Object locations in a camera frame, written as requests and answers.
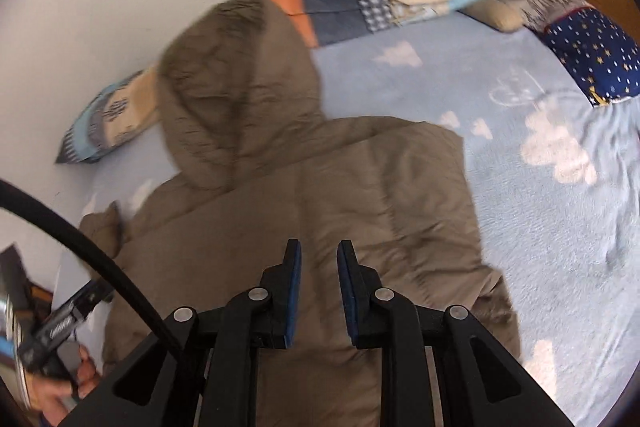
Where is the brown padded hooded jacket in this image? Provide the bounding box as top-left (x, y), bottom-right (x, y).
top-left (79, 0), bottom-right (521, 426)

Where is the person's left hand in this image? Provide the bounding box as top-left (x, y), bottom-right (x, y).
top-left (29, 345), bottom-right (101, 426)

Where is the light blue cloud bedsheet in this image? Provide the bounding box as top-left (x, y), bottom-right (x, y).
top-left (82, 15), bottom-right (639, 426)

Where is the navy star patterned pillow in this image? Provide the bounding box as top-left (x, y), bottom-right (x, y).
top-left (538, 6), bottom-right (640, 107)

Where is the black cable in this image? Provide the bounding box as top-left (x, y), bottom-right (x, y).
top-left (0, 178), bottom-right (185, 358)

